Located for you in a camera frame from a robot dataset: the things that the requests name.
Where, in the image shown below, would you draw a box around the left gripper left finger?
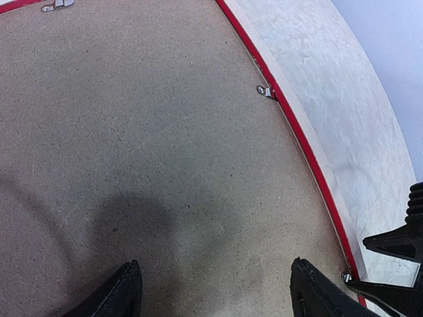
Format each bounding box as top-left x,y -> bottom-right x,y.
64,260 -> 143,317

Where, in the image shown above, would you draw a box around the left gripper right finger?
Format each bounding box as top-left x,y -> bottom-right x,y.
289,258 -> 376,317

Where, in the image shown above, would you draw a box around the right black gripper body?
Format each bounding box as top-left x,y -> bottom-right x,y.
405,182 -> 422,263

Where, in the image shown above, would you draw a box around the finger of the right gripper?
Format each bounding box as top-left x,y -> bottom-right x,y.
363,225 -> 416,262
345,280 -> 422,317

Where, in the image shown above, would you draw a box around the brown backing board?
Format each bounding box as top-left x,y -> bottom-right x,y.
0,0 -> 360,317

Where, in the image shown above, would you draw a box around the red wooden picture frame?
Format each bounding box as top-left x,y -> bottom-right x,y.
0,0 -> 377,310

